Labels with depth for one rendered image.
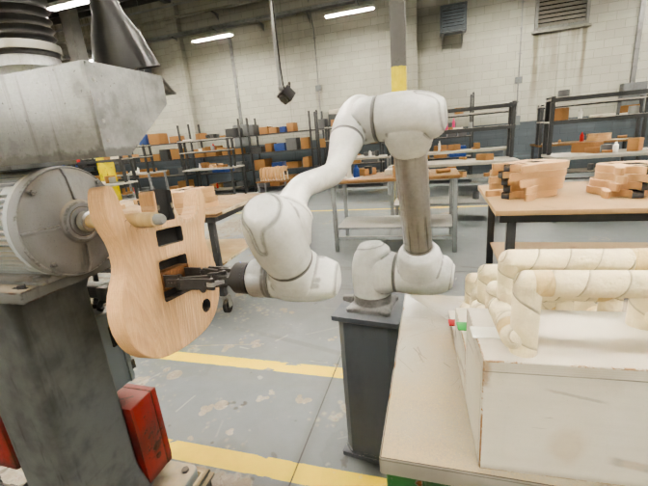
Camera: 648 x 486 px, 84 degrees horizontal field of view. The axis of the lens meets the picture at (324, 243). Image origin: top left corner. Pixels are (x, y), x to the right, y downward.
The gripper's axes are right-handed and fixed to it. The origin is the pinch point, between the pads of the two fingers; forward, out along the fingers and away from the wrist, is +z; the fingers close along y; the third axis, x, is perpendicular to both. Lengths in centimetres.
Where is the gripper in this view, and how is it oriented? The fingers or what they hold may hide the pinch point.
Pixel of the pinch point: (177, 277)
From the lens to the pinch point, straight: 97.3
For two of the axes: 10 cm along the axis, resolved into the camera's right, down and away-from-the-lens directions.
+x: -0.6, -9.9, -1.5
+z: -9.6, 0.2, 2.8
